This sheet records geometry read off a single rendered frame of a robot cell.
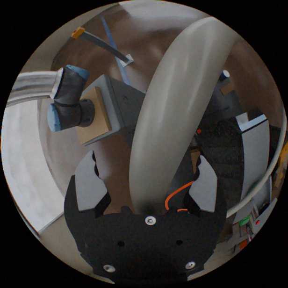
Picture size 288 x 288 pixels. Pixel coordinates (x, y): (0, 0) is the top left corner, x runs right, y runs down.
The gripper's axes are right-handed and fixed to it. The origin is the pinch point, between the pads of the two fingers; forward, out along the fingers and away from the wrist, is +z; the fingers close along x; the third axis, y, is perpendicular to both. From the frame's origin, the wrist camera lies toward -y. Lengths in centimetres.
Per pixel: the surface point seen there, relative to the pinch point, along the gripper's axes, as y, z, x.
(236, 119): -3, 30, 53
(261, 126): -6, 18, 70
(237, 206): 19.1, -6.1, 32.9
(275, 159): -0.4, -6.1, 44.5
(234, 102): -20, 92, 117
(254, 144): 6, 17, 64
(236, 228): 247, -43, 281
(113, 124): 11.1, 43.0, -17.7
